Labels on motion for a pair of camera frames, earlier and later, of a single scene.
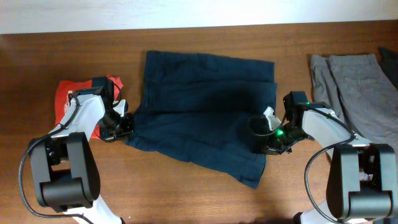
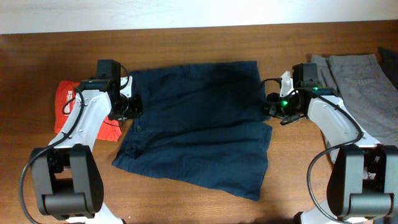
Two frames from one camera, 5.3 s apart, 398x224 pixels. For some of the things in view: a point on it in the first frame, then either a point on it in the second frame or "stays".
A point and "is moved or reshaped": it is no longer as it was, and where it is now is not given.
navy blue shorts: (198, 107) is moved or reshaped
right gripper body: (282, 139) → (282, 107)
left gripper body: (113, 126) → (128, 108)
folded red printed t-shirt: (64, 88) stays
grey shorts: (358, 90) stays
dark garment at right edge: (388, 58) stays
